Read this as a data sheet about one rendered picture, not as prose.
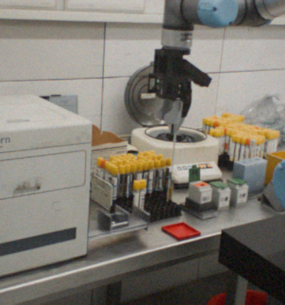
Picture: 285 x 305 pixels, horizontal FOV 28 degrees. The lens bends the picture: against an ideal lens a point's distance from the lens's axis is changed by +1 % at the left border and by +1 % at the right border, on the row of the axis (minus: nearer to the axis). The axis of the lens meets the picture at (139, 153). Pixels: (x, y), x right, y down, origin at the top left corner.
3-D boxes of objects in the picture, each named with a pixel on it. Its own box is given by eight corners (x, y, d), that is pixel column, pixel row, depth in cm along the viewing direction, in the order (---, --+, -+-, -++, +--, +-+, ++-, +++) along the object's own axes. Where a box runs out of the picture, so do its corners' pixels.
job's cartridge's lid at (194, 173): (190, 165, 145) (188, 165, 146) (190, 183, 146) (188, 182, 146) (200, 163, 147) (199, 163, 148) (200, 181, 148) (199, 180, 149)
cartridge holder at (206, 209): (202, 220, 143) (203, 207, 142) (179, 207, 150) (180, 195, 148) (218, 216, 146) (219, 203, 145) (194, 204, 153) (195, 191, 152)
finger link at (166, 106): (149, 131, 141) (153, 96, 138) (168, 129, 144) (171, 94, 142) (157, 135, 139) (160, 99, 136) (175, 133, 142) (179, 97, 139)
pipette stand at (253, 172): (245, 201, 158) (249, 167, 155) (226, 193, 163) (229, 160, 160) (266, 194, 164) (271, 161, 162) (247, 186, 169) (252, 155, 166)
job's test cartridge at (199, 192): (198, 211, 144) (201, 188, 143) (186, 205, 148) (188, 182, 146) (210, 208, 147) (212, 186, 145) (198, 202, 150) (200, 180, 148)
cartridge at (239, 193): (235, 207, 152) (238, 184, 150) (223, 201, 156) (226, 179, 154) (246, 205, 155) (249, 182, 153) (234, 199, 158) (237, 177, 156)
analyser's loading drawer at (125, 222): (70, 249, 118) (71, 227, 117) (56, 237, 123) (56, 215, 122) (149, 230, 130) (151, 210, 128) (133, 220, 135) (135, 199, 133)
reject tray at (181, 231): (178, 240, 130) (179, 237, 130) (160, 229, 135) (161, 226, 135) (200, 235, 134) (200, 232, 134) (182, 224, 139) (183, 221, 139)
